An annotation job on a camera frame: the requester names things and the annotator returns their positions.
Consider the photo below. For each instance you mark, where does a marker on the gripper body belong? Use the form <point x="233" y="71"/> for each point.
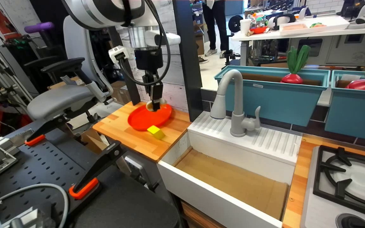
<point x="148" y="59"/>

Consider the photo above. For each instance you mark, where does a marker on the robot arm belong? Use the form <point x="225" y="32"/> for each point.
<point x="100" y="11"/>

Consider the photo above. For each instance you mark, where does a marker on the small white teddy bear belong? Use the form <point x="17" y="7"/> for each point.
<point x="149" y="105"/>

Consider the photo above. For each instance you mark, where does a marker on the red plate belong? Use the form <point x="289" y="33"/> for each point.
<point x="144" y="118"/>

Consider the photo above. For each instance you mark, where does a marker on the yellow block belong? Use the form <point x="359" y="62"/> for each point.
<point x="155" y="131"/>

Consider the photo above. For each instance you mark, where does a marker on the person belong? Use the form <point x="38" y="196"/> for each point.
<point x="215" y="22"/>

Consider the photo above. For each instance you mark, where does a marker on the toy kitchen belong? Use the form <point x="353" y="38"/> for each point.
<point x="138" y="139"/>

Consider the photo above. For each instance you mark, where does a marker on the grey toy tap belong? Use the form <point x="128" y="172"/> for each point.
<point x="238" y="95"/>

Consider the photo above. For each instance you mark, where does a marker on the grey office chair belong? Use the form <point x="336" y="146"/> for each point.
<point x="59" y="99"/>

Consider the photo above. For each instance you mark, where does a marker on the white paper cup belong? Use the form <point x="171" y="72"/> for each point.
<point x="245" y="26"/>

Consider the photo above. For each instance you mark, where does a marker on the black office chair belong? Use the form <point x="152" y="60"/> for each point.
<point x="40" y="61"/>

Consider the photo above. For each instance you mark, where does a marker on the purple foam roll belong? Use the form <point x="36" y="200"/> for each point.
<point x="39" y="27"/>

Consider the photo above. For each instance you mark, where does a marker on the red bowl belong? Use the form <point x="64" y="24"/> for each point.
<point x="258" y="30"/>

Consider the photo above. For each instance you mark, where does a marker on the black and orange clamp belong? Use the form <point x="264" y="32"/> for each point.
<point x="44" y="129"/>
<point x="97" y="167"/>

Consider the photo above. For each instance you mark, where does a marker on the grey tap lever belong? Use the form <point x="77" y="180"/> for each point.
<point x="254" y="120"/>

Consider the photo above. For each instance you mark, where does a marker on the teal planter box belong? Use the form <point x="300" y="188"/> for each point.
<point x="356" y="114"/>
<point x="280" y="101"/>

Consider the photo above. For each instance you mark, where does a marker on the white toy sink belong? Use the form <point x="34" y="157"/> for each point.
<point x="233" y="180"/>

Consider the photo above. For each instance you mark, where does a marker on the white table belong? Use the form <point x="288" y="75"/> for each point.
<point x="296" y="34"/>

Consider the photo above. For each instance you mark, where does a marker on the white tray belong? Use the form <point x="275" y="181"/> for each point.
<point x="296" y="28"/>

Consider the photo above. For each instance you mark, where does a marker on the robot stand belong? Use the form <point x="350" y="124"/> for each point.
<point x="43" y="171"/>

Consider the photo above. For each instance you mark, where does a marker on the grey cabinet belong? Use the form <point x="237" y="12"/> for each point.
<point x="344" y="49"/>

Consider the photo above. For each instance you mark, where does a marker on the black stove burner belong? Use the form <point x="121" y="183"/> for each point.
<point x="341" y="186"/>

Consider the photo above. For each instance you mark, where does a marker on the black stove knob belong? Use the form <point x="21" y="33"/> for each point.
<point x="352" y="221"/>

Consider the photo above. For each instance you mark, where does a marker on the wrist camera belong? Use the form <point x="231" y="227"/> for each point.
<point x="118" y="53"/>

